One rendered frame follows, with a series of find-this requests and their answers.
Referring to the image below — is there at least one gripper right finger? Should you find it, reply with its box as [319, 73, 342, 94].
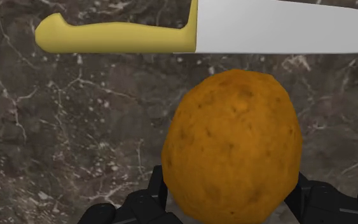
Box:
[284, 172, 358, 224]

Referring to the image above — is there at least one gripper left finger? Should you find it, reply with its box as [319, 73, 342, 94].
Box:
[77, 165, 183, 224]

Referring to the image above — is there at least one brown potato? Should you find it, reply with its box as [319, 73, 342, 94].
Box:
[161, 69, 304, 224]

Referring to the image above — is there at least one yellow handled kitchen knife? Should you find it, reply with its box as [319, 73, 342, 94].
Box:
[34, 0, 358, 55]

